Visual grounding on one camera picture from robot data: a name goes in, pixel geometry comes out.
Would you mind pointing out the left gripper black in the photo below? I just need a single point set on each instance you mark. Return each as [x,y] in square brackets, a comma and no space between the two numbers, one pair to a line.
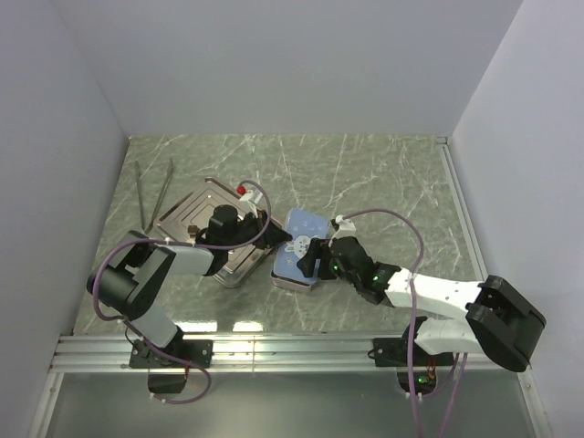
[273,235]

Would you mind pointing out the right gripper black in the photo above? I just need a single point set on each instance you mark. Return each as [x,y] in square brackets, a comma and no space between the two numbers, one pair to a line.
[307,263]

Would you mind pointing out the metal tin lid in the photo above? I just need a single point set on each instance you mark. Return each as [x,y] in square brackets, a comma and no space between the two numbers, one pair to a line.
[303,226]

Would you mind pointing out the metal tin box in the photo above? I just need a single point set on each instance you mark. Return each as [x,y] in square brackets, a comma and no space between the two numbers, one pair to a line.
[293,280]

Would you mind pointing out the steel tongs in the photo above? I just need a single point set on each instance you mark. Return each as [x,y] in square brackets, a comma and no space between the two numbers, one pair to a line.
[148,209]

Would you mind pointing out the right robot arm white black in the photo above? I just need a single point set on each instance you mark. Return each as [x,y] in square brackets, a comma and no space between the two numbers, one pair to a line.
[487,317]

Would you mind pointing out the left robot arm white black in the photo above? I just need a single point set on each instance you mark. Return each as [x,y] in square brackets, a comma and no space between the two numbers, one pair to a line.
[127,282]

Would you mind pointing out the steel serving tray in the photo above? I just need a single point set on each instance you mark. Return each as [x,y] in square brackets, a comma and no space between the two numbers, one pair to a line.
[196,208]

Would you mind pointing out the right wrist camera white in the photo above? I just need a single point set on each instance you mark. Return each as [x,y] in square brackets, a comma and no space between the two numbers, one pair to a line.
[343,227]

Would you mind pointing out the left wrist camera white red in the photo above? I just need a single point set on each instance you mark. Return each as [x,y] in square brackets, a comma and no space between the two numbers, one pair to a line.
[249,196]

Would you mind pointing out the aluminium front rail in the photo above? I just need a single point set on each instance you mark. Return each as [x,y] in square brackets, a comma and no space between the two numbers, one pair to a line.
[254,352]

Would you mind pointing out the aluminium rail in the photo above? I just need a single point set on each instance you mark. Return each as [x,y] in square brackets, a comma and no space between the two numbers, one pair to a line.
[254,352]
[460,257]

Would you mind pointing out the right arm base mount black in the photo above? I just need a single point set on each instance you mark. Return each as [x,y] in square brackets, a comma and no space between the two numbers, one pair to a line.
[432,372]

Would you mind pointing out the aluminium right side rail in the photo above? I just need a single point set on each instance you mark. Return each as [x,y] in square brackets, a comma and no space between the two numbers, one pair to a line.
[460,257]

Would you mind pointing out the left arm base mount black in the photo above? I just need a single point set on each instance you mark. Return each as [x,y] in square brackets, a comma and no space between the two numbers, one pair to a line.
[170,367]

